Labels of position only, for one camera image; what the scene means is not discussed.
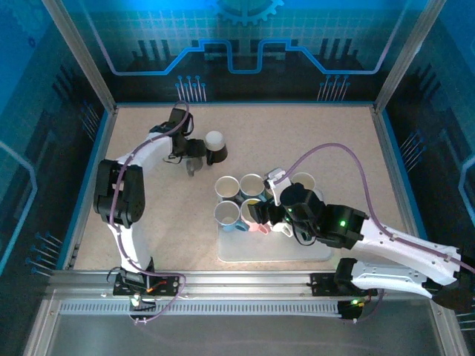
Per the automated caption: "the white plastic tray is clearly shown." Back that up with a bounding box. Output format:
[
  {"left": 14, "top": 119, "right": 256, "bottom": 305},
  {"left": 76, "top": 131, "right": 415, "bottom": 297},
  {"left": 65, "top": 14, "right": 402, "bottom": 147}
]
[{"left": 217, "top": 186, "right": 334, "bottom": 263}]

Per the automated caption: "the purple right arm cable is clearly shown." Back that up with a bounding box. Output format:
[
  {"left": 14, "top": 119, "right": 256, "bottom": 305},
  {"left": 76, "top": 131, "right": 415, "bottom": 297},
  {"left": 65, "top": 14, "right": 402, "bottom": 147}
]
[{"left": 280, "top": 142, "right": 475, "bottom": 323}]

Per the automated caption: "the slotted grey cable duct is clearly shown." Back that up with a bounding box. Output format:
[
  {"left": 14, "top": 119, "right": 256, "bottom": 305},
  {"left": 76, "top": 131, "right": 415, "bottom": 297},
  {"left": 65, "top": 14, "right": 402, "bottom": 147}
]
[{"left": 59, "top": 300, "right": 342, "bottom": 317}]

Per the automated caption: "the pink mug with text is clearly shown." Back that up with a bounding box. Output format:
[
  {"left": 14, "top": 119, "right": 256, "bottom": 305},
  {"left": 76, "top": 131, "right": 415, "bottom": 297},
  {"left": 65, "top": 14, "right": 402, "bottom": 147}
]
[{"left": 240, "top": 198, "right": 269, "bottom": 234}]

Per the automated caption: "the wide aluminium mounting rail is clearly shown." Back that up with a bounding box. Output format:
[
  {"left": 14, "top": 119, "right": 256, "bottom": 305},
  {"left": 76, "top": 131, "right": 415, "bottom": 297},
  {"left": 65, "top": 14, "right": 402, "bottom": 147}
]
[{"left": 47, "top": 269, "right": 446, "bottom": 300}]

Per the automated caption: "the light grey mug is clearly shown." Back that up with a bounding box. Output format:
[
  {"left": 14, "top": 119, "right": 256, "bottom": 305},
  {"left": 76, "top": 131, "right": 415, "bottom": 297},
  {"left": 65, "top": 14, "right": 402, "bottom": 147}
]
[{"left": 214, "top": 175, "right": 240, "bottom": 203}]

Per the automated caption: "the black controller board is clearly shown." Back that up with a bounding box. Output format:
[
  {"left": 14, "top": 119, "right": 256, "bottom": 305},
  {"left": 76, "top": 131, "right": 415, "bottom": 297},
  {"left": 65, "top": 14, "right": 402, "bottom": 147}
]
[{"left": 338, "top": 296, "right": 369, "bottom": 323}]

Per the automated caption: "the floral light blue mug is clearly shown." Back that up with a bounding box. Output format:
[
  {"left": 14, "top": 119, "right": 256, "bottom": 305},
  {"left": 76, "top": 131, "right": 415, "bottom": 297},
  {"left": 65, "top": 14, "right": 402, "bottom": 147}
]
[{"left": 214, "top": 200, "right": 249, "bottom": 234}]

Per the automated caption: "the plain light blue mug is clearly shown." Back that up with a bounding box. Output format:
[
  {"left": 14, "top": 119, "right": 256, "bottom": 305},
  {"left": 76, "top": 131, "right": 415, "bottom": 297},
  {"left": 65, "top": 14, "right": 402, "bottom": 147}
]
[{"left": 239, "top": 173, "right": 268, "bottom": 203}]

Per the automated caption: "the black mug white base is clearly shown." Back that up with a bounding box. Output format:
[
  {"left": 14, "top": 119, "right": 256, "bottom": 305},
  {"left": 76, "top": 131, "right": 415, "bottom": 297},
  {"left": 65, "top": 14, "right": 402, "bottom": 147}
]
[{"left": 204, "top": 131, "right": 229, "bottom": 166}]

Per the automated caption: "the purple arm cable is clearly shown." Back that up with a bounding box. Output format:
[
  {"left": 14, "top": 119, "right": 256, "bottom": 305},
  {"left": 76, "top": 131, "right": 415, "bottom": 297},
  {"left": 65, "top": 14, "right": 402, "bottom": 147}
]
[
  {"left": 280, "top": 142, "right": 475, "bottom": 323},
  {"left": 112, "top": 99, "right": 191, "bottom": 326}
]

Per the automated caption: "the aluminium table edge rail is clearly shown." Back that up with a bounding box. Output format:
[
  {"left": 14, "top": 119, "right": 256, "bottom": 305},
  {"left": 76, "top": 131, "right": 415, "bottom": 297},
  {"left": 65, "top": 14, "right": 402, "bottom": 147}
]
[
  {"left": 55, "top": 105, "right": 119, "bottom": 271},
  {"left": 372, "top": 105, "right": 437, "bottom": 271}
]

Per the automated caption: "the dark grey mug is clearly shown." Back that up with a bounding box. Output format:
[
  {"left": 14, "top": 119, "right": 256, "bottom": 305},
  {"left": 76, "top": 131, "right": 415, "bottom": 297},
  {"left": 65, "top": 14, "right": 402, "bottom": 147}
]
[{"left": 184, "top": 157, "right": 205, "bottom": 178}]

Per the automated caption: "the aluminium frame post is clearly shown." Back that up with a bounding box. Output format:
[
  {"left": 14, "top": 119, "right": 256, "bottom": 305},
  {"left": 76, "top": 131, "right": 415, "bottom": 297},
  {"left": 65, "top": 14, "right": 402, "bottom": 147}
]
[
  {"left": 373, "top": 0, "right": 449, "bottom": 112},
  {"left": 39, "top": 0, "right": 119, "bottom": 112},
  {"left": 22, "top": 296, "right": 60, "bottom": 356},
  {"left": 436, "top": 309, "right": 471, "bottom": 356}
]

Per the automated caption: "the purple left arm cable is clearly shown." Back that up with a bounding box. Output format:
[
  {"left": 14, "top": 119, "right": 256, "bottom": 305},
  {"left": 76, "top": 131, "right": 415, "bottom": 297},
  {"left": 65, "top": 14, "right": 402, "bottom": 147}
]
[{"left": 112, "top": 99, "right": 191, "bottom": 326}]

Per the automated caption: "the pale pink mug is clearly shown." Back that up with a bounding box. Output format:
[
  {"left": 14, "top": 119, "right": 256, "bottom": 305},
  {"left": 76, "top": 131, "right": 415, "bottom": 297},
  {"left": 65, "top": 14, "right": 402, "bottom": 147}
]
[{"left": 289, "top": 171, "right": 318, "bottom": 196}]

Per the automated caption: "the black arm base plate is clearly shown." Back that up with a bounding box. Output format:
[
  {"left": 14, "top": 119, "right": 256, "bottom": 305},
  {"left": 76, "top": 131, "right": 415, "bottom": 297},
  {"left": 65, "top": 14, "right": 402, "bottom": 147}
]
[
  {"left": 309, "top": 272, "right": 379, "bottom": 297},
  {"left": 113, "top": 272, "right": 182, "bottom": 297}
]

